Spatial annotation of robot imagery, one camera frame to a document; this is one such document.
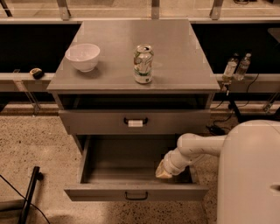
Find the black tripod leg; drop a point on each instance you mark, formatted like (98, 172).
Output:
(234, 107)

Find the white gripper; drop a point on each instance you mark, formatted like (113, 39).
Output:
(169, 164)

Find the clear bottle left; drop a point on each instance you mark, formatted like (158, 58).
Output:
(230, 67)

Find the grey drawer cabinet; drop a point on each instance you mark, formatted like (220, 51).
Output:
(181, 75)

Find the white tape on handle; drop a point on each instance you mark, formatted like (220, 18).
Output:
(135, 123)

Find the clear bottle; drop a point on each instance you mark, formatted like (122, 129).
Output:
(230, 67)
(243, 67)

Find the grey drawer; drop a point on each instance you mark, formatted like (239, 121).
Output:
(123, 168)
(115, 121)

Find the yellow black tape measure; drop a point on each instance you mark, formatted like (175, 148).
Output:
(37, 73)

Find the grey top drawer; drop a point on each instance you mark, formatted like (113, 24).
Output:
(115, 121)

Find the clear bottle right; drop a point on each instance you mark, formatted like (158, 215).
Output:
(243, 67)

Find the green white soda can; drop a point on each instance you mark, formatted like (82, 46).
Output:
(143, 58)

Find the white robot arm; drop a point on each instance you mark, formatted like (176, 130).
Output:
(249, 170)

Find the white ceramic bowl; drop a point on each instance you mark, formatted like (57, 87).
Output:
(83, 57)

